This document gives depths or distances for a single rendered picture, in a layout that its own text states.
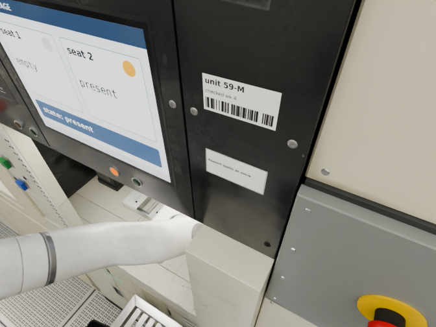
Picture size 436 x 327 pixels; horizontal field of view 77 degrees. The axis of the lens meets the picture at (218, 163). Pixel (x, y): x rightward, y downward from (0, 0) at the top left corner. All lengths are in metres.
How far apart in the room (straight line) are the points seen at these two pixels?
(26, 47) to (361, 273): 0.50
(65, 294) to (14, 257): 1.59
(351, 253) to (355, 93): 0.17
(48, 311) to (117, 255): 1.55
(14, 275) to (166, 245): 0.24
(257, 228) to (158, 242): 0.25
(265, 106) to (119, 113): 0.21
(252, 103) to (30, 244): 0.42
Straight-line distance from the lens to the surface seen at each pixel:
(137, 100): 0.34
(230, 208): 0.37
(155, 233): 0.56
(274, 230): 0.36
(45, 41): 0.42
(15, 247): 0.53
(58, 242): 0.54
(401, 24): 0.21
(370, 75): 0.23
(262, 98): 0.24
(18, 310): 2.20
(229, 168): 0.31
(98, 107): 0.41
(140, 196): 1.15
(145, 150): 0.39
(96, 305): 2.00
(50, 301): 2.13
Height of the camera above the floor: 1.77
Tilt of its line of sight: 44 degrees down
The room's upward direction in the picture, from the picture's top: straight up
